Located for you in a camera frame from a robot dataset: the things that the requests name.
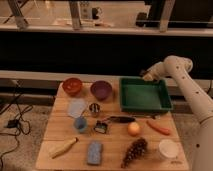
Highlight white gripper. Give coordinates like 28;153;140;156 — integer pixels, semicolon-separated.
139;65;166;81

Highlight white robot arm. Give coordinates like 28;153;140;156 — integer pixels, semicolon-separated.
142;55;213;171

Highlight green plastic tray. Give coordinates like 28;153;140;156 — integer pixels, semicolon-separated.
119;78;173;113

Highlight purple bowl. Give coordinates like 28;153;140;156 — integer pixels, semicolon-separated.
90;80;112;101

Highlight orange round fruit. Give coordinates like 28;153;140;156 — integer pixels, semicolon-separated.
127;122;141;136

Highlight small metal cup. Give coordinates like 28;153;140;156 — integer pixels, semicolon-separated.
89;103;100;117

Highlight orange carrot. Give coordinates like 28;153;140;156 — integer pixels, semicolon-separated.
146;120;171;135

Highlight black binder clip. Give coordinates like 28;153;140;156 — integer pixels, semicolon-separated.
94;121;108;134

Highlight red bowl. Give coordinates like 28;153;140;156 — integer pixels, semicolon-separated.
62;78;82;96

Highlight light blue cloth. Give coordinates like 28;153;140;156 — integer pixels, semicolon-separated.
68;98;87;118

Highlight brown pine cone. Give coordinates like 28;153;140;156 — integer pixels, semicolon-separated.
121;138;148;168

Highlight blue cup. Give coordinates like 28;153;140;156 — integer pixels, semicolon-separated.
74;116;87;133

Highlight white round container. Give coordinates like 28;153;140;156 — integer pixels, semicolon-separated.
157;139;179;160

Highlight wooden board table top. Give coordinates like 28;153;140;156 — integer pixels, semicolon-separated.
36;88;189;171

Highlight blue sponge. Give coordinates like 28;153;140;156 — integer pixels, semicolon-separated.
87;141;103;165

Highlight black floor cables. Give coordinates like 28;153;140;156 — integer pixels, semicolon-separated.
0;79;34;171

